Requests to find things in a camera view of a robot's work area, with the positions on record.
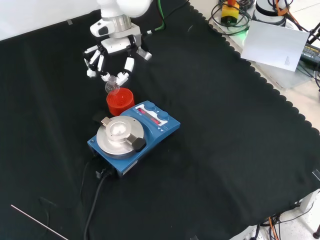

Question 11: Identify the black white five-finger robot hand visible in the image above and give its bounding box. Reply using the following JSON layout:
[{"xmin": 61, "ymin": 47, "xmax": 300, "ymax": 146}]
[{"xmin": 83, "ymin": 24, "xmax": 153, "ymax": 86}]

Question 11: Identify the clear glass round-bottom flask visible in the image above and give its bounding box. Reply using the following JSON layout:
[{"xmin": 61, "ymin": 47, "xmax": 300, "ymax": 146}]
[{"xmin": 104, "ymin": 75, "xmax": 120, "ymax": 95}]

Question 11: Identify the orange stepped flask stand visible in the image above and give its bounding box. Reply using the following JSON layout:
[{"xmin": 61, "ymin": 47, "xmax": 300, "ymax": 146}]
[{"xmin": 106, "ymin": 87, "xmax": 136, "ymax": 117}]

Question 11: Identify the blue-base heater with steel plate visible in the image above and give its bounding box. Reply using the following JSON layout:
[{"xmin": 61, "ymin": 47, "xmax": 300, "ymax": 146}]
[{"xmin": 86, "ymin": 100, "xmax": 181, "ymax": 179}]

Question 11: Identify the yellow stop button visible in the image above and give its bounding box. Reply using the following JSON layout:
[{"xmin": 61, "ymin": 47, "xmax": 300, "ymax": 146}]
[{"xmin": 220, "ymin": 0, "xmax": 241, "ymax": 26}]

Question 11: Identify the black bench cloth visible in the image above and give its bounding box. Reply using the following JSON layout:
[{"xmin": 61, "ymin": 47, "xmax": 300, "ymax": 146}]
[{"xmin": 0, "ymin": 2, "xmax": 320, "ymax": 240}]

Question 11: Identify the pale board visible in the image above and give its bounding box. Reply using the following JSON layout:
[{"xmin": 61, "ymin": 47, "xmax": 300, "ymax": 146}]
[{"xmin": 240, "ymin": 19, "xmax": 310, "ymax": 73}]

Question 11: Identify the grey base platform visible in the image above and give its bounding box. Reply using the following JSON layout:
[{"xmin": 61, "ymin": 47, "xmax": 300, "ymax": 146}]
[{"xmin": 208, "ymin": 16, "xmax": 314, "ymax": 90}]

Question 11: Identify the thin steel rod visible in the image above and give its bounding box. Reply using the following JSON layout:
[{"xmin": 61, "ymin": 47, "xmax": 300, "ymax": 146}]
[{"xmin": 10, "ymin": 204, "xmax": 70, "ymax": 240}]

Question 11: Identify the black power adapter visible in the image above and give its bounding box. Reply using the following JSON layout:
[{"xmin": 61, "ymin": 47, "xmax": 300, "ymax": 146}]
[{"xmin": 299, "ymin": 42, "xmax": 320, "ymax": 67}]

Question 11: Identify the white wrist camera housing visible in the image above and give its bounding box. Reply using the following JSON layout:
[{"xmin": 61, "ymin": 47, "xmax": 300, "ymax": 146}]
[{"xmin": 89, "ymin": 21, "xmax": 111, "ymax": 38}]

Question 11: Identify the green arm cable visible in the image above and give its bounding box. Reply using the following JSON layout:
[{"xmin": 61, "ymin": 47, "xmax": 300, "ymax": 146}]
[{"xmin": 147, "ymin": 0, "xmax": 167, "ymax": 35}]

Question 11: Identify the black coiled cable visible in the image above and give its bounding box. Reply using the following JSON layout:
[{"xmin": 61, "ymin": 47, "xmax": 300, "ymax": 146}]
[{"xmin": 210, "ymin": 0, "xmax": 252, "ymax": 36}]

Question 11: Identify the thick black heater power cable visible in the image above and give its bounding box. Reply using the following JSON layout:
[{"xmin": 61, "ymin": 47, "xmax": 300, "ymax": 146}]
[{"xmin": 83, "ymin": 168, "xmax": 114, "ymax": 240}]

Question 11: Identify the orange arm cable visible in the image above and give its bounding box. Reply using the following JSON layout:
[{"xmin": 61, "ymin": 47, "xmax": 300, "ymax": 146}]
[{"xmin": 271, "ymin": 0, "xmax": 292, "ymax": 19}]

